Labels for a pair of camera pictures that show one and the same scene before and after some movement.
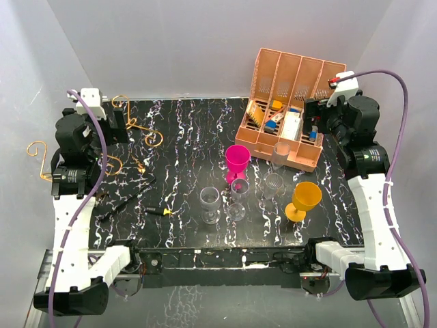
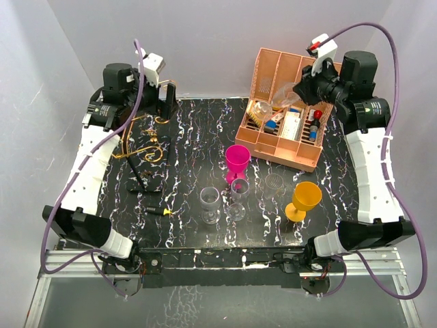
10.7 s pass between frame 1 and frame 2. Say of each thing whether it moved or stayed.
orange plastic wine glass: stayed
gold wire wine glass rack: moved
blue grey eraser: stayed
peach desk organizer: stayed
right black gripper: moved
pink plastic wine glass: stayed
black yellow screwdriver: stayed
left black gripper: moved
